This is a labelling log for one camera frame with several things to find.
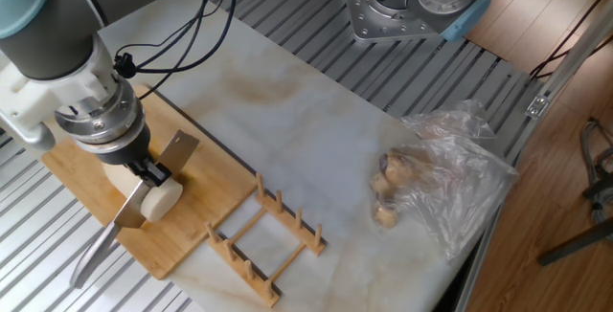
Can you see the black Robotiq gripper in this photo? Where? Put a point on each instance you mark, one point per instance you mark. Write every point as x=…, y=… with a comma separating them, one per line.
x=124, y=154

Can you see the steel cleaver knife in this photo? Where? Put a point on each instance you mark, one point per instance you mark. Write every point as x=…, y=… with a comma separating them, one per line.
x=179, y=151

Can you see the round white radish slice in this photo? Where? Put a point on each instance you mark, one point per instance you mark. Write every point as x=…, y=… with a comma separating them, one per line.
x=163, y=202

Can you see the wooden cutting board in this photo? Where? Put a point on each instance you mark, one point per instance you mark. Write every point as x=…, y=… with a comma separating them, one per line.
x=215, y=183

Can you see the wooden peg rack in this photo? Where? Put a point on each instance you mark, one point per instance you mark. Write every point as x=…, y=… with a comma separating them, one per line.
x=292, y=226

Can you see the white marble slab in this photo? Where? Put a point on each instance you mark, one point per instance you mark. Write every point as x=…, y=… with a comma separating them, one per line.
x=311, y=125

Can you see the clear plastic bag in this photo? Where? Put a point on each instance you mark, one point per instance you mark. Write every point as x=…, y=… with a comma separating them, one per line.
x=455, y=192

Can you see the black stand leg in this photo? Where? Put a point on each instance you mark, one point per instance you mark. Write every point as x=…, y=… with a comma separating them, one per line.
x=574, y=244

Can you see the white plastic wrist mount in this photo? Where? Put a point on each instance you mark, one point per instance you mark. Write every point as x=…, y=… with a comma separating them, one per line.
x=29, y=96

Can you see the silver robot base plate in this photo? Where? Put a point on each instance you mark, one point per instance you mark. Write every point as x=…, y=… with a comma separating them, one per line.
x=364, y=15

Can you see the silver corner bracket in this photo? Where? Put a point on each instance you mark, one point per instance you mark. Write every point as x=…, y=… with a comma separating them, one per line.
x=537, y=106

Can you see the aluminium frame rail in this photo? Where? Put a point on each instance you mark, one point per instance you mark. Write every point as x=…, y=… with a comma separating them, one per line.
x=574, y=53

